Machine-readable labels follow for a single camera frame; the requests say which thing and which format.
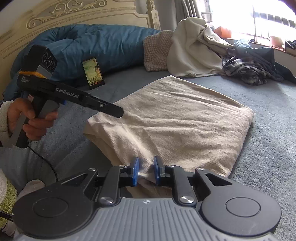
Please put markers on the blue quilted duvet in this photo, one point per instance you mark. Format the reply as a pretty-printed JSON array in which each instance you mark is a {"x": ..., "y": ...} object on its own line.
[{"x": 115, "y": 47}]

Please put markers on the person's left hand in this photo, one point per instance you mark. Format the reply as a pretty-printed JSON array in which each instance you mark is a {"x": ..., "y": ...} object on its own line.
[{"x": 36, "y": 128}]

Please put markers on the dark clothes on windowsill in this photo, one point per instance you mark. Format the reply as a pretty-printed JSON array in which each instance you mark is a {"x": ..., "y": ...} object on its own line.
[{"x": 290, "y": 47}]

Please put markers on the grey blue bed sheet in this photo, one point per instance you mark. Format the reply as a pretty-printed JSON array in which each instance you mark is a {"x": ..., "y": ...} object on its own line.
[{"x": 266, "y": 162}]

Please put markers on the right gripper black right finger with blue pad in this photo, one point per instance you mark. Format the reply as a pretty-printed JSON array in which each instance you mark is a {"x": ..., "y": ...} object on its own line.
[{"x": 188, "y": 186}]

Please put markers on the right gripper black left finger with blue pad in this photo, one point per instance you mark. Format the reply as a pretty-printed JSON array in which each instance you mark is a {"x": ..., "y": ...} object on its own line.
[{"x": 105, "y": 188}]

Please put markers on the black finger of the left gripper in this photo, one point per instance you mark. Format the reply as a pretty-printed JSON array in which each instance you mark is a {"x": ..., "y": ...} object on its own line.
[{"x": 104, "y": 107}]

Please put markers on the cream knitted sweater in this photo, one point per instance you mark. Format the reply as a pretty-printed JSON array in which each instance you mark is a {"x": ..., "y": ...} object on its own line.
[{"x": 196, "y": 51}]

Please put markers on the teal blue garment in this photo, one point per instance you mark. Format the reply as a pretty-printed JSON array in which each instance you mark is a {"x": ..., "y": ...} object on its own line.
[{"x": 265, "y": 57}]

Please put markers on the beige trousers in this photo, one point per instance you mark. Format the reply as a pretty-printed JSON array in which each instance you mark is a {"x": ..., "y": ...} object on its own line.
[{"x": 183, "y": 123}]

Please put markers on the bedpost pinecone finial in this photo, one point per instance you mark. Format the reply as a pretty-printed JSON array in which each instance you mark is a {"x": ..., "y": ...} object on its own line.
[{"x": 150, "y": 5}]

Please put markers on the black white plaid shirt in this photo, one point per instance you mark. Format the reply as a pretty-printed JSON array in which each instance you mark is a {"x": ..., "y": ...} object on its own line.
[{"x": 246, "y": 69}]

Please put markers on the white fluffy towel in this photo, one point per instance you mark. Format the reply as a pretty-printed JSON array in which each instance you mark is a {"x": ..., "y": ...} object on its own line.
[{"x": 8, "y": 191}]

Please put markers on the smartphone with lit screen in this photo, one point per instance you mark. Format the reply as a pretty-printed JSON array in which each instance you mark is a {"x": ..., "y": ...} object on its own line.
[{"x": 93, "y": 73}]

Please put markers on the pink checked pillow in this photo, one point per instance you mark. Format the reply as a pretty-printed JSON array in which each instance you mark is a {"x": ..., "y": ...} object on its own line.
[{"x": 156, "y": 49}]

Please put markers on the orange box on windowsill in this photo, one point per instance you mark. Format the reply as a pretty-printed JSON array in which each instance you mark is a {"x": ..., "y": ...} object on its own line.
[{"x": 223, "y": 32}]

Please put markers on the cream carved headboard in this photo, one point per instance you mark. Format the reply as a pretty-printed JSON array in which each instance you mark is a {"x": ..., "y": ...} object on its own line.
[{"x": 50, "y": 14}]

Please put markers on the grey curtain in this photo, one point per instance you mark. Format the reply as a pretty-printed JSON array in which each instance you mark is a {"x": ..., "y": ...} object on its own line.
[{"x": 186, "y": 8}]

